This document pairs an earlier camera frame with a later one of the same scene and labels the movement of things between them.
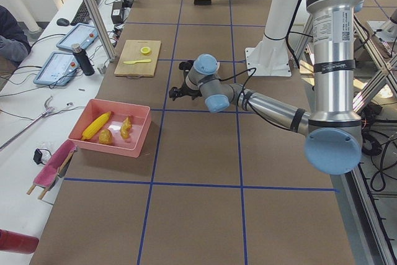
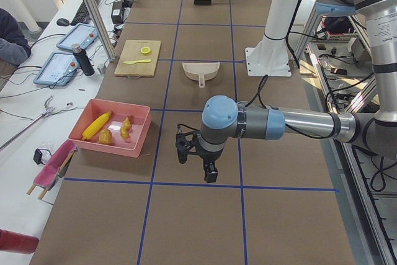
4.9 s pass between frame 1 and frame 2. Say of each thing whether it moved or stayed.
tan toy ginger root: stayed
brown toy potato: stayed
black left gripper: moved
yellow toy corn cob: stayed
